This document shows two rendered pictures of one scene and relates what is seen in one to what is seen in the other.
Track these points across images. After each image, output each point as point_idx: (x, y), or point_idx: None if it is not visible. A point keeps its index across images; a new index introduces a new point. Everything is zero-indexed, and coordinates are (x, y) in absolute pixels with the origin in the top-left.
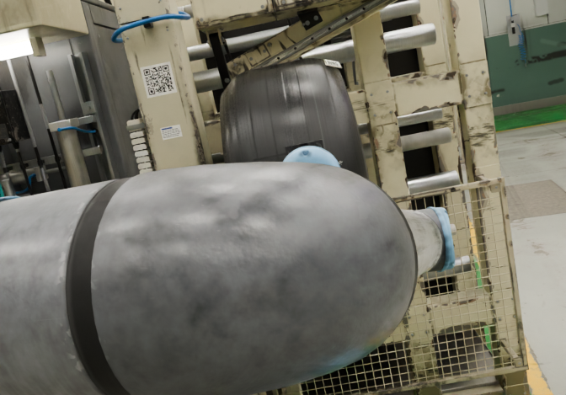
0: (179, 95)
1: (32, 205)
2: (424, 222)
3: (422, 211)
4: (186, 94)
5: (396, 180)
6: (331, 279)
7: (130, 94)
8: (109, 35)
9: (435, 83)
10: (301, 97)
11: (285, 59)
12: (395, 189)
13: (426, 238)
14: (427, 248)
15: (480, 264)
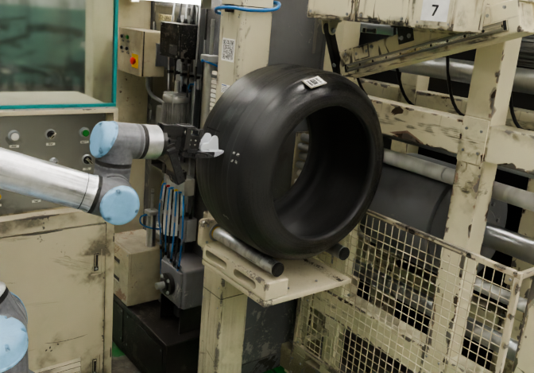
0: (234, 65)
1: None
2: (40, 172)
3: (116, 184)
4: (237, 66)
5: (460, 223)
6: None
7: (296, 50)
8: (289, 1)
9: (532, 145)
10: (253, 98)
11: (378, 64)
12: (457, 230)
13: (6, 172)
14: (2, 176)
15: (470, 344)
